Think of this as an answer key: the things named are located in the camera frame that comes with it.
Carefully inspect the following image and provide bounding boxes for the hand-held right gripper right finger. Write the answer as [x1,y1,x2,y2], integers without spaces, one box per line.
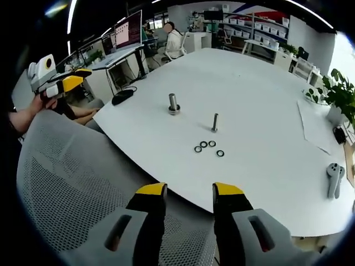
[212,182,322,266]

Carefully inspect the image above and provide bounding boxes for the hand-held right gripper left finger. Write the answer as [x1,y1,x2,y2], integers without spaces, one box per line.
[59,182,168,266]

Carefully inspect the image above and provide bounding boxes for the large threaded stud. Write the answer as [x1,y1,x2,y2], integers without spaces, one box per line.
[167,93,181,116]

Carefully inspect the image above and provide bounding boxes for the person's left hand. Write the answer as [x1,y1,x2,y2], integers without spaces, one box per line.
[29,92,67,114]

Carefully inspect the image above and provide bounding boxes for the small desk plant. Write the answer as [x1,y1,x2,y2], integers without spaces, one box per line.
[88,50,105,66]

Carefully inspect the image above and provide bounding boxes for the white standing desk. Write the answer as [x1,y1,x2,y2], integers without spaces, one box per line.
[91,44,148,83]

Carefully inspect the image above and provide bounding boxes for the dark computer monitor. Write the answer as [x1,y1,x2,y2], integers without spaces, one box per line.
[101,32,116,55]

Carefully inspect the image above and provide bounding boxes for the black computer mouse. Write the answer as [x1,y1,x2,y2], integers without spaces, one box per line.
[111,90,135,106]

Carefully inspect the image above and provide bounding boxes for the ceiling light strip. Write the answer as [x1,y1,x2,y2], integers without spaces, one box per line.
[67,0,77,35]
[285,0,335,30]

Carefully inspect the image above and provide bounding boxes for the large computer monitor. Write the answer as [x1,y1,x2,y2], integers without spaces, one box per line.
[114,9,144,50]

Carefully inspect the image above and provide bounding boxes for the grey mesh chair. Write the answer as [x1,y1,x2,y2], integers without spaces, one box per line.
[16,110,217,266]

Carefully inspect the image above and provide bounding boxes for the white handheld controller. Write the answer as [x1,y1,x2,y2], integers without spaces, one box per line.
[326,162,346,200]

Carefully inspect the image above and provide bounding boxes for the white office chair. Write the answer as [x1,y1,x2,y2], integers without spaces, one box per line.
[160,32,190,64]

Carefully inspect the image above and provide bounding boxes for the white cabinet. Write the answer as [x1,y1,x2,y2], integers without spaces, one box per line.
[184,32,213,54]

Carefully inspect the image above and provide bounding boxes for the white paper sheet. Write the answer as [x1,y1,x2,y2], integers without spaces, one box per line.
[296,98,347,156]

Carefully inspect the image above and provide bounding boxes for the small black device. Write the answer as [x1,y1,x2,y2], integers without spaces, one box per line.
[332,126,347,145]

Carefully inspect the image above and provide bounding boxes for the small plant in glass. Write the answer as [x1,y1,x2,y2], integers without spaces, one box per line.
[305,87,324,105]

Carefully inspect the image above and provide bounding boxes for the potted green plant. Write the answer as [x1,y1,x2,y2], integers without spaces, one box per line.
[321,68,355,128]

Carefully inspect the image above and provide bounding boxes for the white slatted chair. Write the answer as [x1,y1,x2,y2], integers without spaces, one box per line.
[291,57,322,84]

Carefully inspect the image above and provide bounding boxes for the storage shelf rack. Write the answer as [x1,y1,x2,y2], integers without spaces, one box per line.
[219,11,291,48]

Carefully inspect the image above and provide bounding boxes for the white back desk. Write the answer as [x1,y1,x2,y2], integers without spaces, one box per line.
[241,38,281,56]

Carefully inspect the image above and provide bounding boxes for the group of white storage bins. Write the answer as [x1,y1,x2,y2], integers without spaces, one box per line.
[223,17,289,39]

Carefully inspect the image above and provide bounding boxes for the black wall screen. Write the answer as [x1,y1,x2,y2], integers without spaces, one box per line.
[204,10,224,21]

